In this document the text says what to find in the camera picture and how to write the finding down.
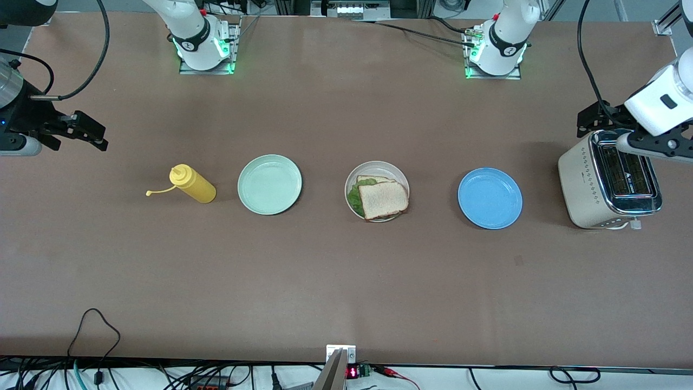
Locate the yellow squeeze bottle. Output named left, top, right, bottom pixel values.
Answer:
left=145, top=164, right=217, bottom=204

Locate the green lettuce leaf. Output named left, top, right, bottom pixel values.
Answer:
left=347, top=178, right=380, bottom=215

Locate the blue plate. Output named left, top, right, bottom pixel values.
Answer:
left=457, top=167, right=524, bottom=230

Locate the pale green plate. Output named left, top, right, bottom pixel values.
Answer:
left=238, top=154, right=303, bottom=216

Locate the beige plate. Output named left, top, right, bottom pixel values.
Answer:
left=344, top=160, right=410, bottom=223

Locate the beige chrome toaster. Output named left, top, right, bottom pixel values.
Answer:
left=558, top=129, right=663, bottom=231

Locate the lit control box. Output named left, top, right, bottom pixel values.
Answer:
left=311, top=0, right=391, bottom=20

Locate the grey metal bar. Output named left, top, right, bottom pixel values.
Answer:
left=313, top=349, right=347, bottom=390

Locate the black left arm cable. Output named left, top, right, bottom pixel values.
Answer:
left=577, top=0, right=635, bottom=129

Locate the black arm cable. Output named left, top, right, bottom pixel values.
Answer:
left=577, top=0, right=635, bottom=129
left=0, top=0, right=110, bottom=101

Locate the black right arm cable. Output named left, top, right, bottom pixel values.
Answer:
left=0, top=0, right=110, bottom=101

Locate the thin black looped cable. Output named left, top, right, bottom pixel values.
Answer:
left=68, top=308, right=121, bottom=358

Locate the black cable on table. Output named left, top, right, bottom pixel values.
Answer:
left=352, top=16, right=478, bottom=49

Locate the black coiled cable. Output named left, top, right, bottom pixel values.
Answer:
left=468, top=367, right=602, bottom=386

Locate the red clip cable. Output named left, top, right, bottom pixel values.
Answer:
left=374, top=366, right=421, bottom=390

